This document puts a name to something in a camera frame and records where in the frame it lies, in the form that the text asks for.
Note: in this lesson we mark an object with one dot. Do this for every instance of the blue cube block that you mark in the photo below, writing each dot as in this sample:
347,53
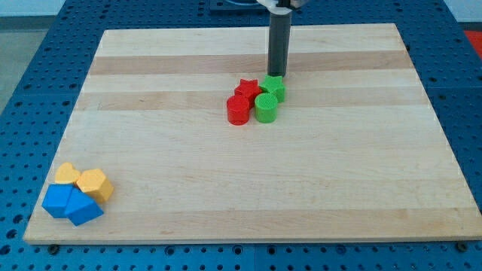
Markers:
56,199

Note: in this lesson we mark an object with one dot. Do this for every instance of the green star block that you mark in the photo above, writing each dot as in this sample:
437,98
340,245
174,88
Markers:
274,85

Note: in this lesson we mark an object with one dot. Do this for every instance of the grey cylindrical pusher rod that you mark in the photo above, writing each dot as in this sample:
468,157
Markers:
278,44

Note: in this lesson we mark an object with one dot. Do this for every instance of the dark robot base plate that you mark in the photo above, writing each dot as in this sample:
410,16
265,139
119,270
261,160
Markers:
236,6

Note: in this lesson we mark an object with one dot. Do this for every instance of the wooden board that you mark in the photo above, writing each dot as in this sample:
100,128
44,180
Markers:
356,153

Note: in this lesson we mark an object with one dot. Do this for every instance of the red star block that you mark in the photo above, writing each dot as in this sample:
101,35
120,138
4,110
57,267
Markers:
248,89

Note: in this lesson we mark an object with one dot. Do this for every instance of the blue pentagon block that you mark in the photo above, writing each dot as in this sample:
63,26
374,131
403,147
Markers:
81,208

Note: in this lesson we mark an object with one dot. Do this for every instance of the yellow heart block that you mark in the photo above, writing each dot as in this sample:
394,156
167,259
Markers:
67,174

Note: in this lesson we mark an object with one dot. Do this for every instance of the green cylinder block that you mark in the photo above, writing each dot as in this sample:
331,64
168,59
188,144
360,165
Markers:
266,107

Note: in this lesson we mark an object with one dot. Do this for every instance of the red cylinder block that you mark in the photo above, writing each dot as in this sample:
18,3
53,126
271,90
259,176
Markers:
238,108

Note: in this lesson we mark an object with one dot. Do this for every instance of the yellow hexagon block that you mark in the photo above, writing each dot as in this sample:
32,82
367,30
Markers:
95,184

